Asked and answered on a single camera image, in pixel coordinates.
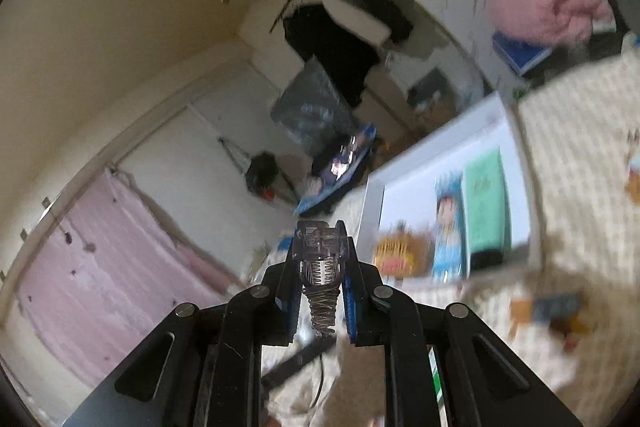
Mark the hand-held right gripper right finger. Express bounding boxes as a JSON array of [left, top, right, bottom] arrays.
[[340, 234, 583, 427]]

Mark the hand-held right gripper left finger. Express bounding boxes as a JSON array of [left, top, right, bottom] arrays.
[[62, 234, 301, 427]]

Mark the bread packet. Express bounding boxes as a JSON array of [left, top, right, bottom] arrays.
[[372, 222, 433, 280]]

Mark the blue cartoon candy packet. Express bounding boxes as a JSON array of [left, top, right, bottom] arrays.
[[431, 172, 468, 283]]

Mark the white cardboard box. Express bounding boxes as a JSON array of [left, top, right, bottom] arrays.
[[360, 92, 533, 288]]

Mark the green cream tube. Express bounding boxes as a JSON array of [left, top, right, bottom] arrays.
[[462, 147, 513, 273]]

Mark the black handbag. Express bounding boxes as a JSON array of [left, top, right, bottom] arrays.
[[245, 152, 281, 200]]

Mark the phone with lit screen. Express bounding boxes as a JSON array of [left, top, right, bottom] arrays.
[[320, 142, 361, 182]]

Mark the black plastic bag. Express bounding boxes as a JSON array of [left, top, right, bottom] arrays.
[[270, 57, 353, 158]]

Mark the pink curtain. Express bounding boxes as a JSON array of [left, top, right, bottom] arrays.
[[15, 169, 241, 388]]

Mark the hanging black garment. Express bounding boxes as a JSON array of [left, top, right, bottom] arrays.
[[282, 4, 383, 108]]

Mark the checked bear print duvet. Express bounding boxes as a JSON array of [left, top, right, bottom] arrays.
[[240, 32, 640, 427]]

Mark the hanging dark garment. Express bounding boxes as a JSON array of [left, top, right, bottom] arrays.
[[335, 0, 416, 45]]

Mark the blue book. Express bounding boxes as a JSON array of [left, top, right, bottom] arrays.
[[491, 29, 553, 75]]

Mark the thick black cable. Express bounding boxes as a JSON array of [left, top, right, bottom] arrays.
[[260, 337, 338, 408]]

